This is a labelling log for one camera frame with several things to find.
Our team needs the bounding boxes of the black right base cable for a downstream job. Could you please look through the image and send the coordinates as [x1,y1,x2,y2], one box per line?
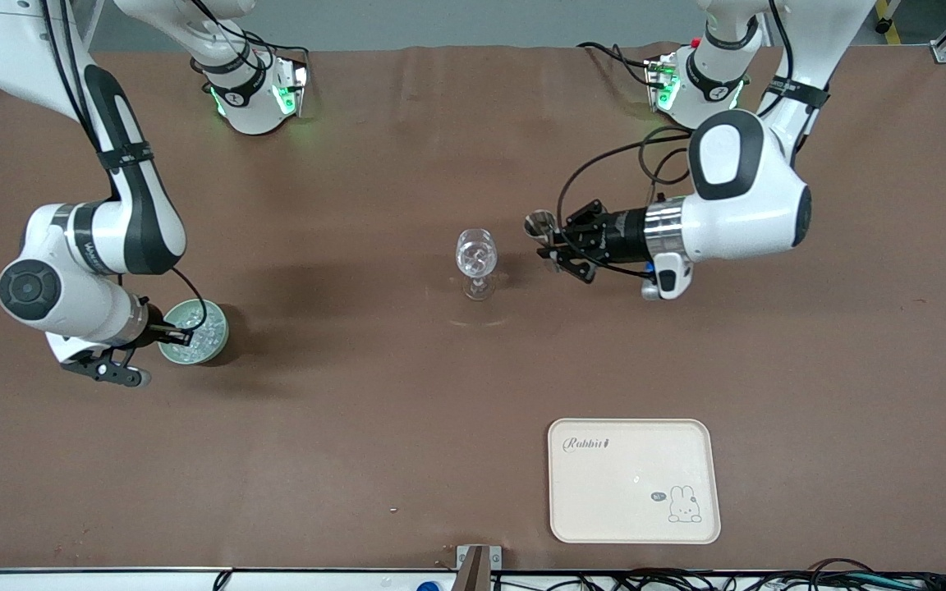
[239,31,311,68]

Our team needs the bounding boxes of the clear wine glass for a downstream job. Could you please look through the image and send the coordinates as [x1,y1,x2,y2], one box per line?
[455,228,499,302]

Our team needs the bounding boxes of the black base cable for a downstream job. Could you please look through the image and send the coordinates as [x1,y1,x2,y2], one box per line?
[576,39,656,88]
[239,31,311,68]

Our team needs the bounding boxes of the mint green round bowl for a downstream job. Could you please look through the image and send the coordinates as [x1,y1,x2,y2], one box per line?
[158,299,230,366]

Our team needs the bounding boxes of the black left base cable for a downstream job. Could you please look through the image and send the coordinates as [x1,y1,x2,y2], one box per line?
[576,39,656,88]

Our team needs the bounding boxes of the tangled black cables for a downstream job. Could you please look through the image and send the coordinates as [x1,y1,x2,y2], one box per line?
[491,558,946,591]

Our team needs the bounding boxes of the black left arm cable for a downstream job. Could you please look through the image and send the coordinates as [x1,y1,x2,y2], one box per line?
[756,0,832,169]

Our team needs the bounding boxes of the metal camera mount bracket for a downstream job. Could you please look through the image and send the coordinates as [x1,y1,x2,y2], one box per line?
[456,544,503,591]

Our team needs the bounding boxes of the white rabbit print tray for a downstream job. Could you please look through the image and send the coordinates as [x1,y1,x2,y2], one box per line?
[548,418,722,545]

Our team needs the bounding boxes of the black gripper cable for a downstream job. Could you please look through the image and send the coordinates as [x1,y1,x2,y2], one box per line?
[169,267,209,333]
[557,125,696,280]

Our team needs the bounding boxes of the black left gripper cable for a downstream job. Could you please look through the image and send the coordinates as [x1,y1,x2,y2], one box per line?
[557,125,696,280]

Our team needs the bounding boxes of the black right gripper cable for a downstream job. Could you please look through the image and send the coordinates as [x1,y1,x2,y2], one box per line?
[169,267,209,333]

